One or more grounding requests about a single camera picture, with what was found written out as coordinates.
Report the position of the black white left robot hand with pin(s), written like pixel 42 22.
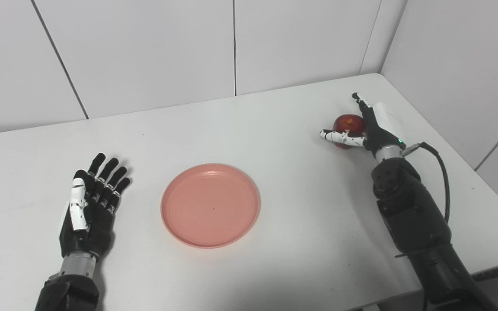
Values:
pixel 97 224

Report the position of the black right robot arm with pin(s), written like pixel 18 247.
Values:
pixel 413 216

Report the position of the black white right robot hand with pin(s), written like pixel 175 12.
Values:
pixel 383 129

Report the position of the black under-table bracket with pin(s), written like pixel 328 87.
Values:
pixel 489 274

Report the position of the red apple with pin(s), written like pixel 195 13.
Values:
pixel 348 123

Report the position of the pink round plate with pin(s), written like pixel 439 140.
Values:
pixel 210 206

